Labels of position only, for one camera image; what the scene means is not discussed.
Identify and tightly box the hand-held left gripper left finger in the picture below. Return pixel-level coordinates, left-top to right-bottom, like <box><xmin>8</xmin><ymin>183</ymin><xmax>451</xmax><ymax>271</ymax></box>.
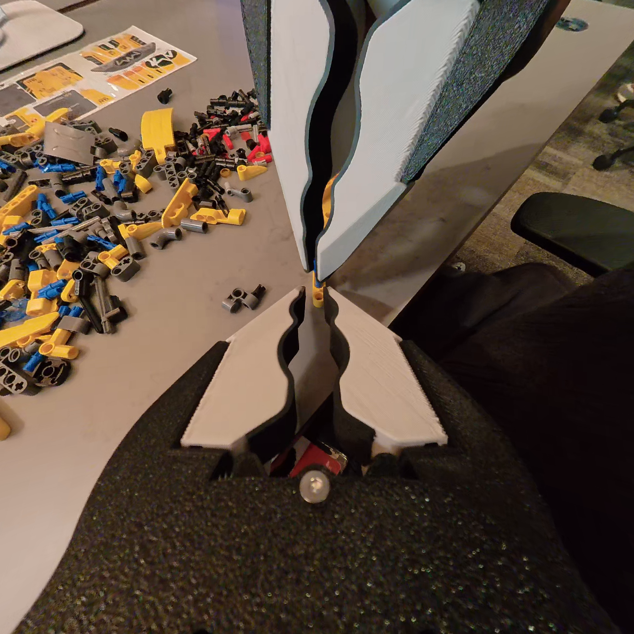
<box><xmin>180</xmin><ymin>286</ymin><xmax>307</xmax><ymax>455</ymax></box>

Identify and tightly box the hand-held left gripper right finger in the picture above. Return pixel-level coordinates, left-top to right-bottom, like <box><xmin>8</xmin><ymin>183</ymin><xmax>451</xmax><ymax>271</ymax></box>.
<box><xmin>323</xmin><ymin>286</ymin><xmax>449</xmax><ymax>454</ymax></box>

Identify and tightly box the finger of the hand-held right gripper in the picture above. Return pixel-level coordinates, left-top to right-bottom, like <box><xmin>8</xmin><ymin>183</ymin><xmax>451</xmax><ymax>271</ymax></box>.
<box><xmin>270</xmin><ymin>0</ymin><xmax>366</xmax><ymax>263</ymax></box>
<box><xmin>315</xmin><ymin>0</ymin><xmax>481</xmax><ymax>283</ymax></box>

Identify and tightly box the grey connector with black pin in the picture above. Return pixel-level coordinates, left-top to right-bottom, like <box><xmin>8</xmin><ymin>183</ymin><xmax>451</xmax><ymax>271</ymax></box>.
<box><xmin>222</xmin><ymin>284</ymin><xmax>266</xmax><ymax>314</ymax></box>

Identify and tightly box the red black object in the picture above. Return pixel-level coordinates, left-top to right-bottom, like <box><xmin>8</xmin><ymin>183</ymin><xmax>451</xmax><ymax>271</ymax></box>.
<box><xmin>270</xmin><ymin>435</ymin><xmax>348</xmax><ymax>477</ymax></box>

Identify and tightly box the yellow beam assembly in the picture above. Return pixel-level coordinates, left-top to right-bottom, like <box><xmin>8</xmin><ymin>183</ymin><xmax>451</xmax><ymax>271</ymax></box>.
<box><xmin>321</xmin><ymin>171</ymin><xmax>343</xmax><ymax>232</ymax></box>

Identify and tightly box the pile of toy building pieces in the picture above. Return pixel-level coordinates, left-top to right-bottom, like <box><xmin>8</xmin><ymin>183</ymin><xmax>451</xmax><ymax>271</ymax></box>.
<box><xmin>0</xmin><ymin>89</ymin><xmax>273</xmax><ymax>441</ymax></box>

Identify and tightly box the black chair base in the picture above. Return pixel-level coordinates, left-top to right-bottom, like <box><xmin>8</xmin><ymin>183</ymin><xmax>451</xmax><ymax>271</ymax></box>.
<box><xmin>597</xmin><ymin>82</ymin><xmax>634</xmax><ymax>124</ymax></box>
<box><xmin>592</xmin><ymin>144</ymin><xmax>634</xmax><ymax>171</ymax></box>

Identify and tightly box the yellow grey sticker sheet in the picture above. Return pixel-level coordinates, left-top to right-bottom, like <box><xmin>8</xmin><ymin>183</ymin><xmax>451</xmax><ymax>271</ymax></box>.
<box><xmin>0</xmin><ymin>25</ymin><xmax>197</xmax><ymax>129</ymax></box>

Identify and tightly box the black office chair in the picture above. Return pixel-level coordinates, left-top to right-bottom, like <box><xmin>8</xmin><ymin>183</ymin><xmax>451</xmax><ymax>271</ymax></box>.
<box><xmin>510</xmin><ymin>192</ymin><xmax>634</xmax><ymax>278</ymax></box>

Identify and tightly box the white book stand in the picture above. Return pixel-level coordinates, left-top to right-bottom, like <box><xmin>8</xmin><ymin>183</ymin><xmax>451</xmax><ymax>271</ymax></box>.
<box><xmin>0</xmin><ymin>0</ymin><xmax>85</xmax><ymax>72</ymax></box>

